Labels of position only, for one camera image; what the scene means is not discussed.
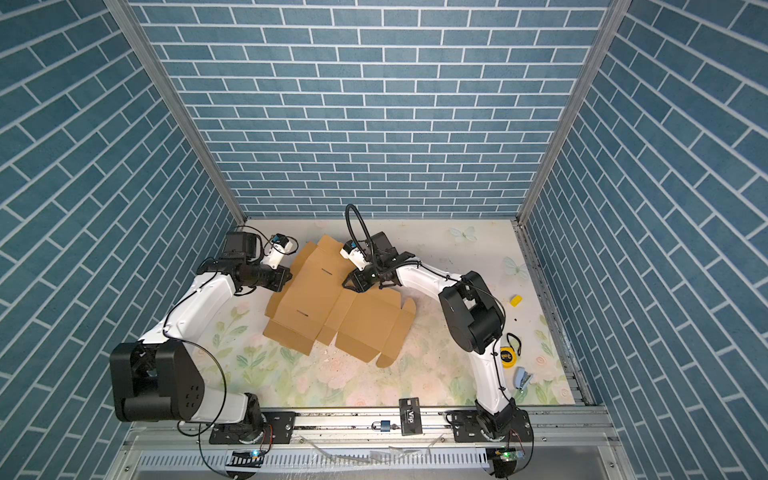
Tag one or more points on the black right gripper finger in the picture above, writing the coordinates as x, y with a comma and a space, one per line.
362, 285
351, 283

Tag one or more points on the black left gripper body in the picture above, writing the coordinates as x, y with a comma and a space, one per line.
261, 275

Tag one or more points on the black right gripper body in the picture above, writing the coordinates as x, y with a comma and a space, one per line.
372, 272

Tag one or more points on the brown cardboard box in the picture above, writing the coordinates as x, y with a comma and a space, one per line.
314, 306

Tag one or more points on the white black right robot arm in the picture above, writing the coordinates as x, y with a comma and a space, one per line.
473, 316

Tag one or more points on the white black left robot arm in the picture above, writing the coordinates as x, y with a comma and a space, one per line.
155, 377

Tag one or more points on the black VIP card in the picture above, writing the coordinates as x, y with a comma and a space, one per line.
410, 416

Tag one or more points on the small padlock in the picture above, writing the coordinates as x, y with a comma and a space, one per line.
382, 426

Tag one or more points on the yellow tape measure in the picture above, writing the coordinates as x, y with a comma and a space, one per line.
511, 351

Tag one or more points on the blue grey stapler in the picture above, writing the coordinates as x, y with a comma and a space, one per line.
521, 378

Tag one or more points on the left controller board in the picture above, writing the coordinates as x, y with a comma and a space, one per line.
244, 464

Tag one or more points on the controller board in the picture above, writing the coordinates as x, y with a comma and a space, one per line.
244, 464
504, 461

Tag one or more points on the right controller board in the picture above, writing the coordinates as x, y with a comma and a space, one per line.
504, 461

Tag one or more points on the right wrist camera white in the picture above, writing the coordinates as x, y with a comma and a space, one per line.
355, 254

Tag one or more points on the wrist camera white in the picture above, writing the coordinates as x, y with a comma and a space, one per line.
355, 254
279, 246

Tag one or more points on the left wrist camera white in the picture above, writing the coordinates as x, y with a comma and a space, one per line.
279, 246

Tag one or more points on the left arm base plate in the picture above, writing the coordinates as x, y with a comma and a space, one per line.
274, 427

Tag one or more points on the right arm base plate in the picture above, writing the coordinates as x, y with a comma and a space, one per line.
467, 428

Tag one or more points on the white slotted cable duct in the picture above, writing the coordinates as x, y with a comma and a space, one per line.
313, 460

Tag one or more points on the aluminium front rail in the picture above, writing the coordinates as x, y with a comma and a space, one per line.
327, 428

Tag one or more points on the aluminium corner post left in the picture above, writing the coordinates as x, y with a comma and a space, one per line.
129, 25

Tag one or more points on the aluminium corner post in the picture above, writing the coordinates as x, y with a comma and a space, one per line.
596, 55
129, 25

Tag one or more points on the aluminium corner post right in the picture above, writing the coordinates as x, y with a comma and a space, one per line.
596, 55

